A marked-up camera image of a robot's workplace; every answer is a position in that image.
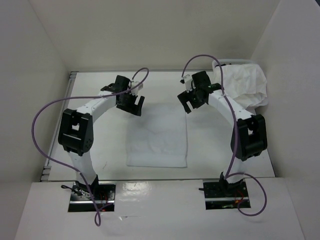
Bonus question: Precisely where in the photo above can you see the white pleated skirt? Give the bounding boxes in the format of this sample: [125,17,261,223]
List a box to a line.
[213,63,268,110]

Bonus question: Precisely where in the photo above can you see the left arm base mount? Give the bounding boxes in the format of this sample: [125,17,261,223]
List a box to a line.
[60,183,116,213]

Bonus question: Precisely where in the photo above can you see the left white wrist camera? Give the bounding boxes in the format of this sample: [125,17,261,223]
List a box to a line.
[128,81,144,97]

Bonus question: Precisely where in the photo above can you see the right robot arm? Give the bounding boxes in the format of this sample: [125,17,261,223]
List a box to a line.
[177,71,268,197]

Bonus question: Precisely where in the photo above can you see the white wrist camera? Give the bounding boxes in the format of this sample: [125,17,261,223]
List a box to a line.
[180,74,194,92]
[128,81,144,97]

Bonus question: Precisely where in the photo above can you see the aluminium table edge rail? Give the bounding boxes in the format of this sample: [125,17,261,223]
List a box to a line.
[40,71,78,182]

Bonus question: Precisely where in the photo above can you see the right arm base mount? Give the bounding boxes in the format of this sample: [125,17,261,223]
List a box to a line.
[199,180,251,210]

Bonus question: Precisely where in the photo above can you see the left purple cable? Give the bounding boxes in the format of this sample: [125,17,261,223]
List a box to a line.
[31,67,150,227]

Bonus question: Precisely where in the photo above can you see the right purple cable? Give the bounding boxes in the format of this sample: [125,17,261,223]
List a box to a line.
[181,53,268,216]

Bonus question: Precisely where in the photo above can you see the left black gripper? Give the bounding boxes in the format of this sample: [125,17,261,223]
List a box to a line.
[116,90,144,117]

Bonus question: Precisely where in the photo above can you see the purple cable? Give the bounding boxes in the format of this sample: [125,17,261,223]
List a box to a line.
[181,53,268,216]
[31,67,150,227]

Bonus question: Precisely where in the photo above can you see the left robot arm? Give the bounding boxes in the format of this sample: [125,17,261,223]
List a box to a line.
[58,75,145,200]

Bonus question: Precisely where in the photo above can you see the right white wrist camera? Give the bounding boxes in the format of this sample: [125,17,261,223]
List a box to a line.
[180,74,194,92]

